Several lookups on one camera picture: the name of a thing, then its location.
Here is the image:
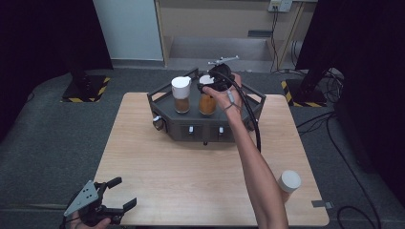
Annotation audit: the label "dark grey wall plate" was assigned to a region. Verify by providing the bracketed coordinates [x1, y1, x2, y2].
[247, 30, 273, 38]

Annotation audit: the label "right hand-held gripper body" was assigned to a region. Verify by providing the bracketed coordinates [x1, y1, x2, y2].
[207, 55, 240, 92]

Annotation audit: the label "black power cable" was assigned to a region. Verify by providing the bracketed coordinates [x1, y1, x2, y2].
[268, 9, 282, 73]

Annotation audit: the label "thick black gripper cable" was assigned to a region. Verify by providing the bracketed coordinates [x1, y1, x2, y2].
[209, 70, 263, 154]

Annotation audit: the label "grey wall power socket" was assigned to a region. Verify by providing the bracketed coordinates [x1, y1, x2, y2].
[267, 0, 293, 13]

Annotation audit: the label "yellow-orange spice jar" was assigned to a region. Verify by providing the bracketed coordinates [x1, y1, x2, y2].
[198, 74, 218, 116]

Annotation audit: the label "red-orange spice jar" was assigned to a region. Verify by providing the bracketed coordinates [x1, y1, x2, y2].
[277, 169, 303, 204]

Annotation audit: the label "white panel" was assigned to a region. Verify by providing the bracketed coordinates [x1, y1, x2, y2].
[93, 0, 164, 61]

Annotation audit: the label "person's right hand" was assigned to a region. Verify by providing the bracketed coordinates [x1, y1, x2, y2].
[202, 72, 245, 122]

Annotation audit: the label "person's left hand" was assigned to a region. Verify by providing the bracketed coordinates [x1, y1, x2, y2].
[69, 216, 113, 229]

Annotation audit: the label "black stand with hazard tape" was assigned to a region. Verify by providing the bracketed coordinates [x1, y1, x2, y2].
[61, 53, 112, 104]
[280, 63, 335, 108]

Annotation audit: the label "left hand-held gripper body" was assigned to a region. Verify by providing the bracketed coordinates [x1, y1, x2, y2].
[62, 179, 126, 227]

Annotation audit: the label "grey wrist strap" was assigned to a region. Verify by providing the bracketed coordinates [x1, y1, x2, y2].
[222, 90, 241, 113]

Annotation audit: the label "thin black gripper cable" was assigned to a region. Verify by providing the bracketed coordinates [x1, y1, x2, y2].
[60, 192, 80, 229]

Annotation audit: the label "black curtain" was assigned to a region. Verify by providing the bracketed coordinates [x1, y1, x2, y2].
[0, 0, 115, 137]
[294, 0, 405, 199]

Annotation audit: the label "grey tape piece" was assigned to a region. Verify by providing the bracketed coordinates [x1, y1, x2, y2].
[310, 199, 334, 210]

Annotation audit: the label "long black floor cable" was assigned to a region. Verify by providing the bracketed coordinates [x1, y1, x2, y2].
[326, 113, 382, 229]

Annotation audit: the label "wooden cabinet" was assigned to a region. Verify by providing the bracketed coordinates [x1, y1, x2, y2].
[155, 0, 316, 70]

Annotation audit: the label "tangle of black cables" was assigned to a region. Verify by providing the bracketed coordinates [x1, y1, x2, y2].
[323, 67, 346, 106]

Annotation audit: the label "brown spice jar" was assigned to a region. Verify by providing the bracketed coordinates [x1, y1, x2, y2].
[171, 75, 193, 115]

